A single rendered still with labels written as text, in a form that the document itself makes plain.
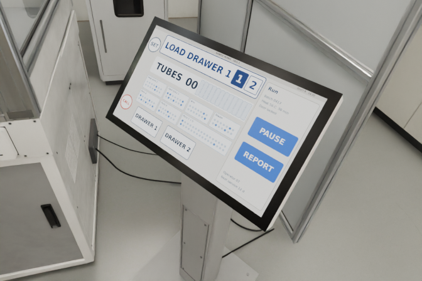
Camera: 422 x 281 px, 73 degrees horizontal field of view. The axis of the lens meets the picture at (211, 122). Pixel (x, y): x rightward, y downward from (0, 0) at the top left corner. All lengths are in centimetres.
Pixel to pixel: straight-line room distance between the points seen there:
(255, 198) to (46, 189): 78
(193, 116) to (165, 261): 104
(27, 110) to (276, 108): 66
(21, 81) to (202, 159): 50
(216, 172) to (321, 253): 124
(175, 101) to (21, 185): 65
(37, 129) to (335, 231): 160
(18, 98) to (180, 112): 43
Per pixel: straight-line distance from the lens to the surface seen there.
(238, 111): 63
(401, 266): 199
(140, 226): 173
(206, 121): 66
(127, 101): 80
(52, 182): 113
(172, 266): 157
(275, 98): 61
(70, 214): 128
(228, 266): 159
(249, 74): 64
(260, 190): 61
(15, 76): 87
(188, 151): 67
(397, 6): 106
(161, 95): 74
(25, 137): 98
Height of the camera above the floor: 148
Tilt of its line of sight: 40 degrees down
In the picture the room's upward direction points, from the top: 6 degrees clockwise
